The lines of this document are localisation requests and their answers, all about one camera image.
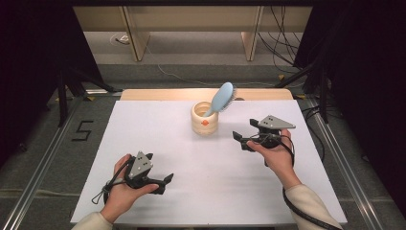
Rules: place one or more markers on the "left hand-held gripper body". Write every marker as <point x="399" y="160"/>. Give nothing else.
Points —
<point x="140" y="166"/>

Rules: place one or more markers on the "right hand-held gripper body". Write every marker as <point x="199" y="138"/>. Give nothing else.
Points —
<point x="274" y="123"/>

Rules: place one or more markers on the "cream ringed cup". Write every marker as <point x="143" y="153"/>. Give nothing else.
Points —
<point x="204" y="126"/>

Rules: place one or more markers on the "person's right hand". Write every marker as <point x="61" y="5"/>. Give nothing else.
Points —
<point x="279" y="159"/>

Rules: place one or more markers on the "person's left hand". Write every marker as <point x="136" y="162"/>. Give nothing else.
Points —
<point x="121" y="198"/>

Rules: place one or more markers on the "black metal stand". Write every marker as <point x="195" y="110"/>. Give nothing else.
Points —
<point x="324" y="96"/>
<point x="63" y="102"/>

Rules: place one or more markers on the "black curtain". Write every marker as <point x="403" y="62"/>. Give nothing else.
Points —
<point x="367" y="80"/>
<point x="35" y="64"/>

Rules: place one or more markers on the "beige wooden desk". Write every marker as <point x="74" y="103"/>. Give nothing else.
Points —
<point x="191" y="19"/>

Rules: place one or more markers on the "aluminium floor rail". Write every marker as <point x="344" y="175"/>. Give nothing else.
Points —
<point x="41" y="163"/>
<point x="344" y="163"/>

